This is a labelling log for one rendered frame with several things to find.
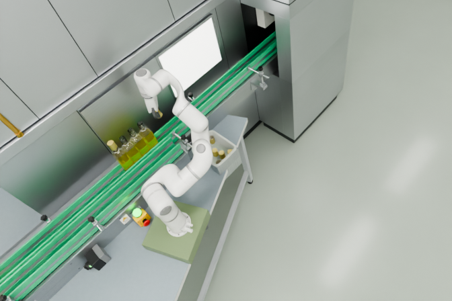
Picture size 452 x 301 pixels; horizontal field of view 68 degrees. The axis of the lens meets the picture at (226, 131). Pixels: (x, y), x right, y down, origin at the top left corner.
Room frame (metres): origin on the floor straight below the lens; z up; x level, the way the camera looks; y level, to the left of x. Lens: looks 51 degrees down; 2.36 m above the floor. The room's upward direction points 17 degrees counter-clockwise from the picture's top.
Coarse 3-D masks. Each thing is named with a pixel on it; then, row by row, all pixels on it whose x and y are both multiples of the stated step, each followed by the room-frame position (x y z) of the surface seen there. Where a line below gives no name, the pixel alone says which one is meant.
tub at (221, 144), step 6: (210, 132) 1.28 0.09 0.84; (216, 132) 1.26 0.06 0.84; (210, 138) 1.27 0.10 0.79; (216, 138) 1.25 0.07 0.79; (222, 138) 1.21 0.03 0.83; (216, 144) 1.23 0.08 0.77; (222, 144) 1.21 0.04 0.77; (228, 144) 1.17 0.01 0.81; (234, 144) 1.13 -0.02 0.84; (234, 150) 1.09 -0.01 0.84; (228, 156) 1.07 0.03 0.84; (222, 162) 1.04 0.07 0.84
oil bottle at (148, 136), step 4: (148, 128) 1.21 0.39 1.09; (140, 132) 1.20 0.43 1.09; (144, 132) 1.19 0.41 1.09; (148, 132) 1.20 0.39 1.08; (152, 132) 1.21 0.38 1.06; (144, 136) 1.18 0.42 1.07; (148, 136) 1.19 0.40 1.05; (152, 136) 1.20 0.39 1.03; (148, 140) 1.18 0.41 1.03; (152, 140) 1.19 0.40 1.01; (156, 140) 1.20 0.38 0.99; (148, 144) 1.18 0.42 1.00; (152, 144) 1.19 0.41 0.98
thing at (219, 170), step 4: (236, 148) 1.11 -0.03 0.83; (236, 152) 1.10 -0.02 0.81; (232, 156) 1.08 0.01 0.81; (236, 156) 1.10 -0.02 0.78; (228, 160) 1.07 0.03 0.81; (232, 160) 1.08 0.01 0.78; (224, 164) 1.05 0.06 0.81; (228, 164) 1.06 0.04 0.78; (212, 168) 1.08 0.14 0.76; (216, 168) 1.03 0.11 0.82; (220, 168) 1.03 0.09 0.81; (224, 168) 1.04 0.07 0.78; (216, 172) 1.05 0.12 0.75; (220, 172) 1.02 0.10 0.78
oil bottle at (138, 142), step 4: (136, 132) 1.21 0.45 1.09; (136, 136) 1.18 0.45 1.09; (140, 136) 1.18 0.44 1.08; (132, 140) 1.17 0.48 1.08; (136, 140) 1.16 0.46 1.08; (140, 140) 1.17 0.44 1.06; (144, 140) 1.18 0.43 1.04; (136, 144) 1.15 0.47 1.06; (140, 144) 1.16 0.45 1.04; (144, 144) 1.17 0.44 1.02; (140, 148) 1.16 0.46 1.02; (144, 148) 1.17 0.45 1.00; (148, 148) 1.18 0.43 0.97; (140, 152) 1.15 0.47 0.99; (144, 152) 1.16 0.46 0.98
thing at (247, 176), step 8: (240, 144) 1.34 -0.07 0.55; (240, 152) 1.35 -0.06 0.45; (248, 160) 1.36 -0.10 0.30; (248, 168) 1.34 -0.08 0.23; (248, 176) 1.34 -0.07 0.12; (240, 184) 1.25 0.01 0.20; (240, 192) 1.18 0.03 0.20; (232, 208) 1.08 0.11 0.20; (232, 216) 1.02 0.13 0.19; (224, 232) 0.92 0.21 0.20; (224, 240) 0.88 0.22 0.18; (216, 248) 0.84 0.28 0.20; (216, 256) 0.79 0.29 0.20; (216, 264) 0.75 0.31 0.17; (208, 272) 0.70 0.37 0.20; (208, 280) 0.65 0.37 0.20; (200, 296) 0.58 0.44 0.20
